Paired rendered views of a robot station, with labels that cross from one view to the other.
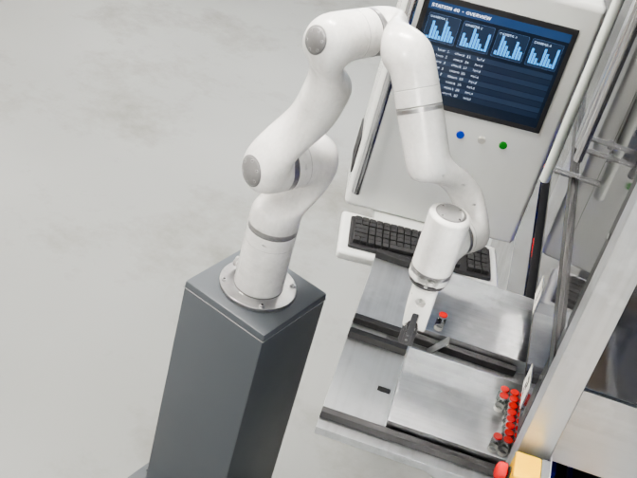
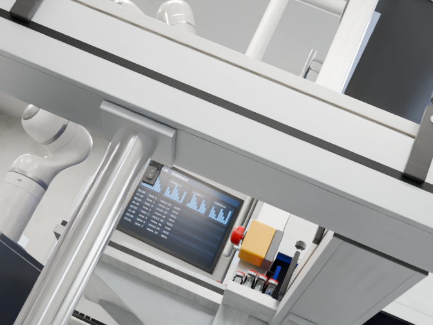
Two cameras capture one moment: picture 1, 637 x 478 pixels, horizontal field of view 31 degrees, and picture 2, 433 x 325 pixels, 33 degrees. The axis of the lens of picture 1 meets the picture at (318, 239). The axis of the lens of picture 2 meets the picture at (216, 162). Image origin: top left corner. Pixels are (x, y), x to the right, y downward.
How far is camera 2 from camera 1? 2.11 m
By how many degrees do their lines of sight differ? 57
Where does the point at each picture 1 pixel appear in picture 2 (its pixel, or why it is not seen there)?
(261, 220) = (23, 159)
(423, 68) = (187, 9)
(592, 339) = not seen: hidden behind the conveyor
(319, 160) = (82, 130)
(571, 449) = (295, 236)
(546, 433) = (274, 220)
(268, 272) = (15, 207)
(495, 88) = (184, 232)
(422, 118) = (185, 26)
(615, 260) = (328, 62)
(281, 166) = not seen: hidden behind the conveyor
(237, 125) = not seen: outside the picture
